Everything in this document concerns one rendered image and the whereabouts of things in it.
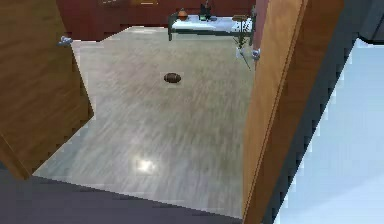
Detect brown wooden room door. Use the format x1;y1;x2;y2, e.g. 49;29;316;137
241;0;345;224
0;0;95;181

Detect white table with dark frame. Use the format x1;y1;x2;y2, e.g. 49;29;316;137
167;11;257;46

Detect brown oval ball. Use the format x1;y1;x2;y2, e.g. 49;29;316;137
163;72;182;85

